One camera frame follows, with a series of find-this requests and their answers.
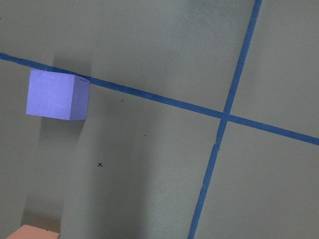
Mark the purple block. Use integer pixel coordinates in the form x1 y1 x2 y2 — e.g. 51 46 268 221
26 69 90 120

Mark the orange block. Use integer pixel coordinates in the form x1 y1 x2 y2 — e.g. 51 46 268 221
7 225 60 239

